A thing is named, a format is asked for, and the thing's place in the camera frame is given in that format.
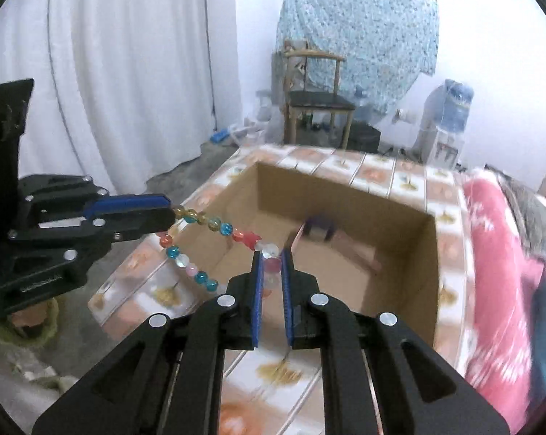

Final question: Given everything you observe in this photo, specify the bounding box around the grey patterned blanket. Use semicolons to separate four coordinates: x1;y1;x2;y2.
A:
484;165;546;257

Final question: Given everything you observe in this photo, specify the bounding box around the pink floral blanket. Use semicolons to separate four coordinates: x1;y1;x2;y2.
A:
454;167;546;433

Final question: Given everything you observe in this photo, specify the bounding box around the purple smart watch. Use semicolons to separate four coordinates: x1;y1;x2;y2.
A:
302;217;337;242

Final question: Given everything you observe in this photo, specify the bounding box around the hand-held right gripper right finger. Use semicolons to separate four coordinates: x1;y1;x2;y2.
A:
279;247;512;435

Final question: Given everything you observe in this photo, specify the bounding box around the brown cardboard box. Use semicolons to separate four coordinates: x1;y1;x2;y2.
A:
175;161;439;359

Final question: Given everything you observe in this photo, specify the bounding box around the black box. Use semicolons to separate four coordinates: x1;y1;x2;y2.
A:
348;121;382;153

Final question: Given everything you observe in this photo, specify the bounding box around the wooden chair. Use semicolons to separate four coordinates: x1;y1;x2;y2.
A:
282;41;356;150

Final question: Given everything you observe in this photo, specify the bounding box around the clear plastic bottle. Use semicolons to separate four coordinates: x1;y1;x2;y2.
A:
256;91;274;124

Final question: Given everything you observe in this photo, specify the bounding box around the black hanging cable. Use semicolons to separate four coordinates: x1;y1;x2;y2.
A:
201;0;220;133

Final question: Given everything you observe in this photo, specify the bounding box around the white curtain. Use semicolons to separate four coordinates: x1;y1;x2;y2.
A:
0;0;244;195

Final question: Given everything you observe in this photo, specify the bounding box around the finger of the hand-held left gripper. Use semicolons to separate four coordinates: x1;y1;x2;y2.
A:
19;174;171;227
9;208;176;251

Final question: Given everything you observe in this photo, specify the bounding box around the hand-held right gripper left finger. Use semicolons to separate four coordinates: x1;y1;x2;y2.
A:
32;249;267;435

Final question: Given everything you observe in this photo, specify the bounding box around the green shaggy rug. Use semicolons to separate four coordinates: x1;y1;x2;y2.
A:
0;299;60;354

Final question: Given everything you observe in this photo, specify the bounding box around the white water dispenser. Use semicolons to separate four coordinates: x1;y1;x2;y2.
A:
411;86;466;168

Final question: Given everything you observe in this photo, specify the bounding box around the multicolour glass bead bracelet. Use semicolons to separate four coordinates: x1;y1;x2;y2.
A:
156;206;283;301

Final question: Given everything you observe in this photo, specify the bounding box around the light blue floral cloth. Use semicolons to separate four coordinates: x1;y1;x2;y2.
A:
275;0;439;114

